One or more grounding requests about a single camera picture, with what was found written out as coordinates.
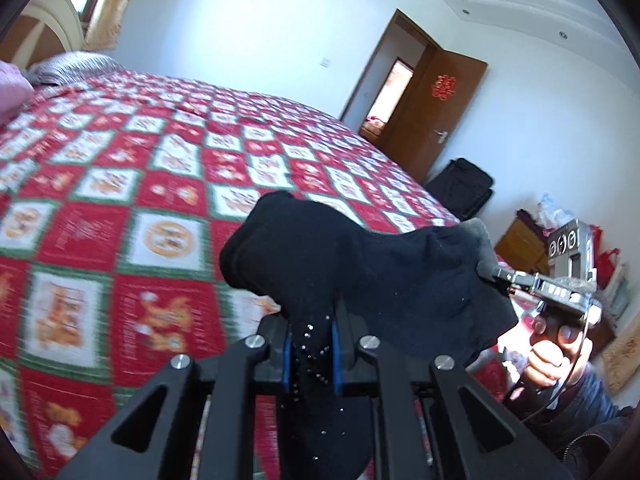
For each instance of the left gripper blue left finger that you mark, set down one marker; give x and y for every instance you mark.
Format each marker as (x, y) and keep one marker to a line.
(286, 362)

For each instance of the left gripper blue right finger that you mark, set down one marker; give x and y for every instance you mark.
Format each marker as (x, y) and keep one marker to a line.
(336, 359)

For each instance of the black pants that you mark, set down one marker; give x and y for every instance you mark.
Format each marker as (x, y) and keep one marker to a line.
(418, 291)

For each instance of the person's right forearm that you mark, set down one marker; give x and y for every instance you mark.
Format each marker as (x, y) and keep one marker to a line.
(591, 436)

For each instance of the person's right hand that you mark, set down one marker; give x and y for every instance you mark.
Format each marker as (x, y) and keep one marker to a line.
(563, 359)

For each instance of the wooden side cabinet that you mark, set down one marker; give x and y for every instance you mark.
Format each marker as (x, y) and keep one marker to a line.
(522, 249)

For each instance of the black suitcase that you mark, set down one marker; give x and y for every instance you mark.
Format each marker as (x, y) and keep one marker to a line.
(462, 188)

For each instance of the brown wooden door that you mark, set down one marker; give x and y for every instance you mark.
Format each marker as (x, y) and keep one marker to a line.
(421, 125)

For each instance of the red patterned bed quilt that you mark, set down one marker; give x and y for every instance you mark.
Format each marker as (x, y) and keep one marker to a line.
(117, 195)

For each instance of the red door decoration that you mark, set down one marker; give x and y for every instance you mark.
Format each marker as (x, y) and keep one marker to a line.
(444, 87)

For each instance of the grey striped pillow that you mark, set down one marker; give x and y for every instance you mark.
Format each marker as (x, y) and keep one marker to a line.
(71, 67)

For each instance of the yellow curtain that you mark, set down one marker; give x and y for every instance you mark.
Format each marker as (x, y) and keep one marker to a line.
(103, 23)

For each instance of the folded pink blanket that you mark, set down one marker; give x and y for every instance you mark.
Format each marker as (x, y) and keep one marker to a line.
(15, 91)

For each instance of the cream wooden headboard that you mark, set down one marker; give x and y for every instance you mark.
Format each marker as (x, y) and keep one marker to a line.
(45, 28)

